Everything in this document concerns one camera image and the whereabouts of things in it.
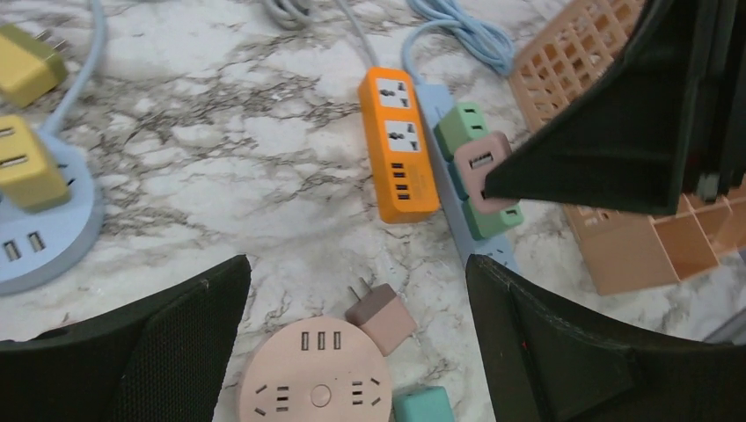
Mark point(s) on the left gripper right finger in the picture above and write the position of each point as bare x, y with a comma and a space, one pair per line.
547, 358

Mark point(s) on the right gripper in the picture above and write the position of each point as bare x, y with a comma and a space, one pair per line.
621, 97

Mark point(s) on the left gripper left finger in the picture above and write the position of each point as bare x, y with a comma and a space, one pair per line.
161, 358

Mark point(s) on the pink plug adapter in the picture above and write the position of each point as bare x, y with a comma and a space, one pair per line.
474, 160
381, 314

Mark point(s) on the green plug adapter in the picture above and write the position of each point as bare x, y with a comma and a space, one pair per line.
465, 122
483, 226

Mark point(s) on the yellow plug adapter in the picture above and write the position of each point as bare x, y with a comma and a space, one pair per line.
31, 64
30, 177

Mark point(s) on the teal plug adapter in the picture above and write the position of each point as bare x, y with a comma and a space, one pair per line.
428, 404
457, 181

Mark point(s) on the teal plug adapter front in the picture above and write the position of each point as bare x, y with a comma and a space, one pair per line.
428, 404

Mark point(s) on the orange plastic file rack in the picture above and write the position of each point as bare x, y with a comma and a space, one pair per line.
623, 252

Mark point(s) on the pink round power strip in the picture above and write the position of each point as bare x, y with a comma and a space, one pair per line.
317, 369

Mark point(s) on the blue round power strip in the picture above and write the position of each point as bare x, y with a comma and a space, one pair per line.
37, 248

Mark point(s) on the blue long power strip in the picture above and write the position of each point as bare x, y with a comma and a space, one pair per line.
435, 102

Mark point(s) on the orange power strip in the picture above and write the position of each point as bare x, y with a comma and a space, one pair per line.
398, 154

